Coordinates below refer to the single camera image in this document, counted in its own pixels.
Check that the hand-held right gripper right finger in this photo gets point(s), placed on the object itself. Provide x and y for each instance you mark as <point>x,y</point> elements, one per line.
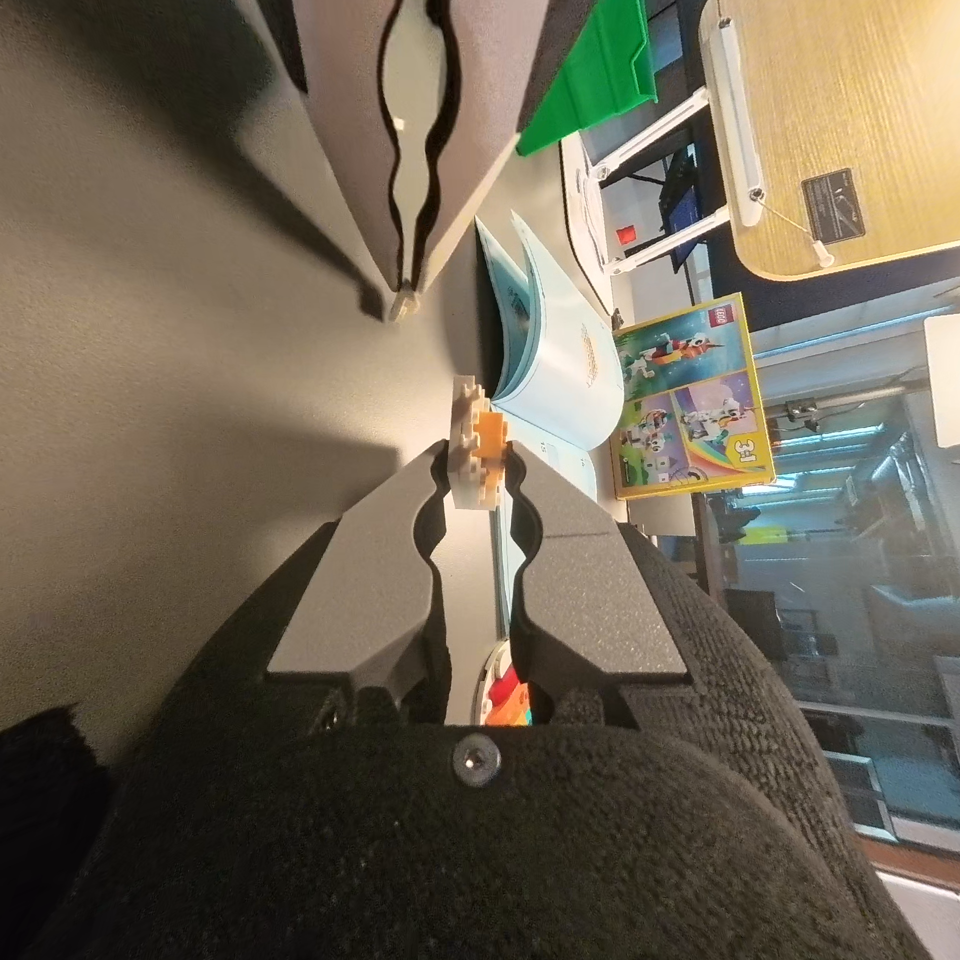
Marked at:
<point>600,600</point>

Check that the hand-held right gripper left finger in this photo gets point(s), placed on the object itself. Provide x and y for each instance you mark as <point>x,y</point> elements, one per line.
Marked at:
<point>367,592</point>

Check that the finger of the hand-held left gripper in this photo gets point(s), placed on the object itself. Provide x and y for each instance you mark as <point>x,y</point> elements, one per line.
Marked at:
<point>487,90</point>
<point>337,112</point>

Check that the white and orange lego assembly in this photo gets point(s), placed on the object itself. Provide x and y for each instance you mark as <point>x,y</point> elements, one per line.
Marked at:
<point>476,450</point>

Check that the small beige lego piece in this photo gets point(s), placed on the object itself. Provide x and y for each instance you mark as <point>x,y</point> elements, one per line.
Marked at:
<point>403,304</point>

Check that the pile of colourful lego pieces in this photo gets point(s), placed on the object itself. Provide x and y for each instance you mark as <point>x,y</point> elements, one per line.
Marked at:
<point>510,701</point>

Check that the yellow lego box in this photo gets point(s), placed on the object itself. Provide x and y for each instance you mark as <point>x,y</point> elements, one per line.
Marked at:
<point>690,397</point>

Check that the green plastic bin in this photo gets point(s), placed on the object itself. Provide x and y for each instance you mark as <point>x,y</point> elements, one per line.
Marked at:
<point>600,82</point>

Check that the white plate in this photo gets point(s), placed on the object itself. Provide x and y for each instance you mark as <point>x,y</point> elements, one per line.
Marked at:
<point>484,682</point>

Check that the small red object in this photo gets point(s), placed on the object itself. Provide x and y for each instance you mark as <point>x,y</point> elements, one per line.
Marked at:
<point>626,234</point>

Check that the dark chair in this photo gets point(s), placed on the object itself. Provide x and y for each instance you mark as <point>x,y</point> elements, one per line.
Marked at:
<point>679,195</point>

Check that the wooden table with white legs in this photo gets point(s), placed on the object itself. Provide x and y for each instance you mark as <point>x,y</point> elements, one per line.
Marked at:
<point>847,112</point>

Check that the black table label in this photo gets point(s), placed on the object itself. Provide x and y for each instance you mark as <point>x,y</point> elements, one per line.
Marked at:
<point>832,204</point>

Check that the white tabletop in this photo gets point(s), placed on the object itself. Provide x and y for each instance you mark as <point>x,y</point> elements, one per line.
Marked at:
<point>945,375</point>

